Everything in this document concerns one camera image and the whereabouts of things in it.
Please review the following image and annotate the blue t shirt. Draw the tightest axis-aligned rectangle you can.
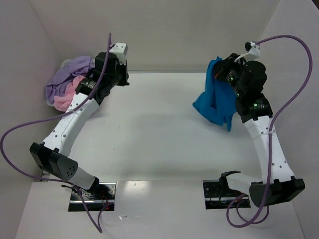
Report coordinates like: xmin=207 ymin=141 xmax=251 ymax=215
xmin=192 ymin=57 xmax=236 ymax=131

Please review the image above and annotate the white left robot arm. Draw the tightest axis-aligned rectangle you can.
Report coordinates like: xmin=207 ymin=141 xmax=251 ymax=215
xmin=30 ymin=50 xmax=129 ymax=198

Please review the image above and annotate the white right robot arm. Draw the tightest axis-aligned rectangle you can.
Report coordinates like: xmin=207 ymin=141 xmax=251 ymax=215
xmin=213 ymin=53 xmax=305 ymax=207

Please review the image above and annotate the lavender t shirt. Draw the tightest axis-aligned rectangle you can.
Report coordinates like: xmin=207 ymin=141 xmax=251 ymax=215
xmin=45 ymin=56 xmax=94 ymax=106

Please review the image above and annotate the white plastic laundry basket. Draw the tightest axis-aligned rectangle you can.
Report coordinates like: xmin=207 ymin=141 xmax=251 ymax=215
xmin=46 ymin=59 xmax=73 ymax=110

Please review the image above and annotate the pink t shirt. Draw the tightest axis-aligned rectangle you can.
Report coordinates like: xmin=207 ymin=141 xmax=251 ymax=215
xmin=53 ymin=76 xmax=85 ymax=112

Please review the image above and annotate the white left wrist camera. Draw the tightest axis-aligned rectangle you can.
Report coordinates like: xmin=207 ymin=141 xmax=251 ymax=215
xmin=109 ymin=42 xmax=128 ymax=65

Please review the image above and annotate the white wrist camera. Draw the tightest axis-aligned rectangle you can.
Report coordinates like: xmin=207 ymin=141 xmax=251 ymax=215
xmin=234 ymin=41 xmax=261 ymax=63
xmin=109 ymin=42 xmax=128 ymax=65

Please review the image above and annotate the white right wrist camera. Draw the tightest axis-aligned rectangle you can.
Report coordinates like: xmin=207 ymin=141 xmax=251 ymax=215
xmin=234 ymin=41 xmax=261 ymax=63

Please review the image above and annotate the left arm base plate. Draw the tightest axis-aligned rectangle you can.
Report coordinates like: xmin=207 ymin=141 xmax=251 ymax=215
xmin=68 ymin=182 xmax=117 ymax=212

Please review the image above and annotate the metal table edge bracket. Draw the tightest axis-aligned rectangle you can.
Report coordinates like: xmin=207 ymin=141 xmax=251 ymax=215
xmin=41 ymin=169 xmax=50 ymax=182

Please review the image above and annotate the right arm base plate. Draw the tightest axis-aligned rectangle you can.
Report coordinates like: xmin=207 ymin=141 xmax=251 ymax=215
xmin=203 ymin=180 xmax=242 ymax=210

